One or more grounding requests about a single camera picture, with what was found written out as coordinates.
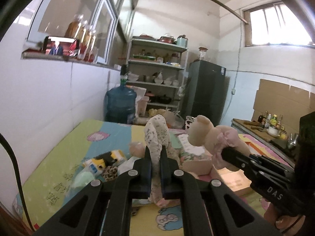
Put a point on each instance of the metal kitchen shelf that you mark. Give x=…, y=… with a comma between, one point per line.
x=157, y=67

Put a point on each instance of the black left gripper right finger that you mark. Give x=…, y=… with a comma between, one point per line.
x=209, y=208

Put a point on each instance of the colourful cartoon mat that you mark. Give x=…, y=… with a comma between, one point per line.
x=49, y=187

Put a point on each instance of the dark refrigerator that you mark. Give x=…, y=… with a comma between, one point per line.
x=205, y=91

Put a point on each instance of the kitchen counter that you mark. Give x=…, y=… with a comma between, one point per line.
x=276, y=144

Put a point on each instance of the glass jar on fridge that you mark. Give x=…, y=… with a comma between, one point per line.
x=202, y=53

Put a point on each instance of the plastic bag with food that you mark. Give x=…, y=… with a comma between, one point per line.
x=173, y=119

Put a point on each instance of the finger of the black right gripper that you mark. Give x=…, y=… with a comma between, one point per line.
x=238, y=159

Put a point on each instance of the floral tissue pack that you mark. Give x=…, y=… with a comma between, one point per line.
x=192, y=159

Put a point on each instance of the amber jar on sill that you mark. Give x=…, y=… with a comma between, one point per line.
x=74, y=27

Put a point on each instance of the blue water jug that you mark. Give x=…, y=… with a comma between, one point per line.
x=120, y=102

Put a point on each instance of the leopard print scrunchie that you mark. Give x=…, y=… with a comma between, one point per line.
x=110, y=173

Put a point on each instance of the beige bear pink dress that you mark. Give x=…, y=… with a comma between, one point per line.
x=202, y=133

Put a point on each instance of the yellow black plush toy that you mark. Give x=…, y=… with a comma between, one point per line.
x=97, y=164

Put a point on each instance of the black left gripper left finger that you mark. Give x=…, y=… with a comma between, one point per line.
x=103, y=208

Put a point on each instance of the white floral scrunchie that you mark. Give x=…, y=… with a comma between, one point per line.
x=157, y=136

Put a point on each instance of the phone on window sill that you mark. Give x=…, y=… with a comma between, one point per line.
x=61, y=46

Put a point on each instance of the small white tissue pack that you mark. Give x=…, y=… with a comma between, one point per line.
x=127, y=165

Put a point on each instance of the teal pot on shelf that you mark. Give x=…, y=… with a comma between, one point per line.
x=182, y=41

